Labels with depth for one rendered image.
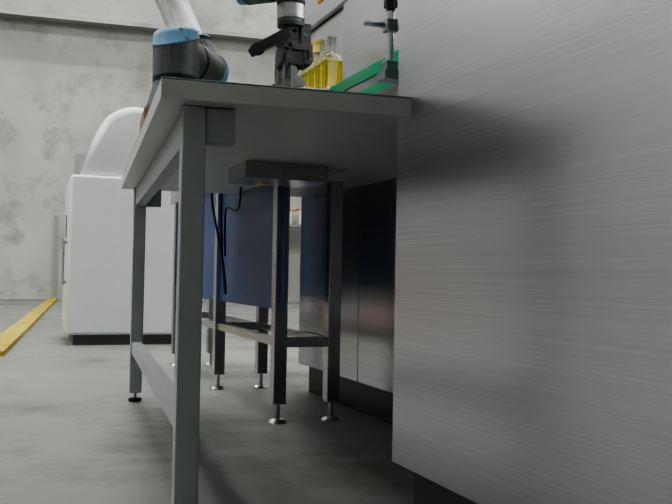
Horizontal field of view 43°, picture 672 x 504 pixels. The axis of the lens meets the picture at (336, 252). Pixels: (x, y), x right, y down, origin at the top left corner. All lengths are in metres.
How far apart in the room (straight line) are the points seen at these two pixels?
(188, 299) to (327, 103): 0.41
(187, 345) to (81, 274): 3.68
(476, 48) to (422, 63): 0.18
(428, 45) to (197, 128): 0.42
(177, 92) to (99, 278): 3.74
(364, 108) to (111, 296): 3.77
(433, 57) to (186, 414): 0.72
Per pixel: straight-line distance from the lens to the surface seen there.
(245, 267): 2.84
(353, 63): 2.72
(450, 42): 1.41
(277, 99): 1.44
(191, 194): 1.43
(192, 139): 1.44
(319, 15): 3.10
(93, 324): 5.11
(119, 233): 5.12
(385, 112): 1.49
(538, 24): 1.20
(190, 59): 2.21
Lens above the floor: 0.43
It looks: 2 degrees up
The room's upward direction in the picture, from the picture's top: 1 degrees clockwise
